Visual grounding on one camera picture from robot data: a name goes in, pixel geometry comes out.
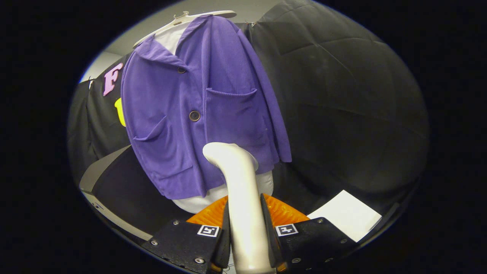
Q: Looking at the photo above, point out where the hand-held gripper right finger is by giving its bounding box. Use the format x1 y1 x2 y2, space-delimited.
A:
260 192 360 272

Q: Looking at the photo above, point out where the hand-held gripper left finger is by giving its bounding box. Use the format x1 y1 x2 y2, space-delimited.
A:
142 195 232 274

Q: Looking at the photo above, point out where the white shirt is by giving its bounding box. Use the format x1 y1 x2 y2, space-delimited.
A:
154 21 274 213

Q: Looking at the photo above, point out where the white garment steamer head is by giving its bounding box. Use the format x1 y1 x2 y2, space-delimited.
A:
202 142 276 274

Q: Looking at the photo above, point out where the purple corduroy jacket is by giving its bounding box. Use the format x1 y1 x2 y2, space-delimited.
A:
121 15 293 200

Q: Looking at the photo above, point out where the white clothes hanger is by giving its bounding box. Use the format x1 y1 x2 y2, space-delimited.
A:
132 10 237 48

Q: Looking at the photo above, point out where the white flat sheet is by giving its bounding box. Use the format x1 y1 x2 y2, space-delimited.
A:
307 190 382 243

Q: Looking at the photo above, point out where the grey cabinet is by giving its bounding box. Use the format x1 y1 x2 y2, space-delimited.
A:
79 145 194 241

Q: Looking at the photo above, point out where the black backdrop cloth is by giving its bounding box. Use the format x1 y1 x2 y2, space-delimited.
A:
236 0 430 215
68 79 95 183
87 53 134 160

